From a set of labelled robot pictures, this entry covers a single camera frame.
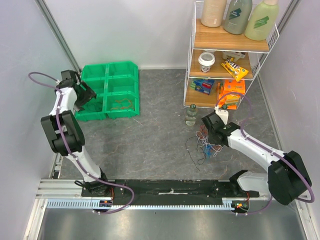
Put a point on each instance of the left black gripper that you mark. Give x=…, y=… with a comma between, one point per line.
x=89, y=94

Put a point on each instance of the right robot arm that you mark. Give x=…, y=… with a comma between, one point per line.
x=285, y=179

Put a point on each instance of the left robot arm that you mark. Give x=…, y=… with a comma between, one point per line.
x=65, y=137

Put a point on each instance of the green compartment bin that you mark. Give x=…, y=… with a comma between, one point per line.
x=117, y=89

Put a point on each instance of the left glass bottle green cap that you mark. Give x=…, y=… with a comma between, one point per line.
x=191, y=115

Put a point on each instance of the glass bottle green cap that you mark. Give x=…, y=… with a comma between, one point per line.
x=225, y=107
x=191, y=115

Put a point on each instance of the blue snack box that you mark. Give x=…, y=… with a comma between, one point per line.
x=203, y=86

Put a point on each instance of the white paper coffee cup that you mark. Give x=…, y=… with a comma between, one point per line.
x=206, y=60

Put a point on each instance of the right glass bottle green cap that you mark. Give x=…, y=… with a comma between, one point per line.
x=225, y=107

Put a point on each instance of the orange snack boxes stack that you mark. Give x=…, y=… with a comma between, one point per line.
x=229, y=92

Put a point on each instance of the beige lotion bottle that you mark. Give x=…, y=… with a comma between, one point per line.
x=213, y=12

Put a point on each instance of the yellow candy bag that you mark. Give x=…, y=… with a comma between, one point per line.
x=236, y=71

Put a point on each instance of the white cup carton pack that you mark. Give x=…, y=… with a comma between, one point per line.
x=236, y=55

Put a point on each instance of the grey shampoo bottle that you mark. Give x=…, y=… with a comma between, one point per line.
x=237, y=16

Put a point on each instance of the light green shampoo bottle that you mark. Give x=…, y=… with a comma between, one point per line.
x=262, y=20

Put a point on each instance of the grey slotted cable duct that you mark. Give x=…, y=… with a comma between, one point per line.
x=103, y=205

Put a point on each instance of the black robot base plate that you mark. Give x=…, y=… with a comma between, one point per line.
x=210, y=187

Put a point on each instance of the white wire wooden shelf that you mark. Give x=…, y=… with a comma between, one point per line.
x=218, y=40

